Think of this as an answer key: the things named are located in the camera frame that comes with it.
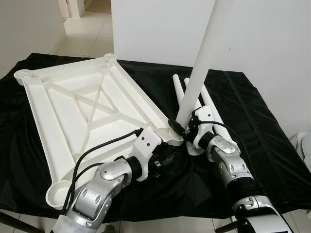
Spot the white plastic table top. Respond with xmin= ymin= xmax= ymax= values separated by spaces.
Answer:
xmin=14 ymin=53 xmax=184 ymax=203

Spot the black tablecloth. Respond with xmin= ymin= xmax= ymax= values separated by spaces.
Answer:
xmin=0 ymin=52 xmax=311 ymax=224

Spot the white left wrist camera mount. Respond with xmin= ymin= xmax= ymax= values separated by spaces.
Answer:
xmin=132 ymin=129 xmax=163 ymax=181

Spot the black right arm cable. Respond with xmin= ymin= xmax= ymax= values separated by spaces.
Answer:
xmin=193 ymin=118 xmax=258 ymax=195

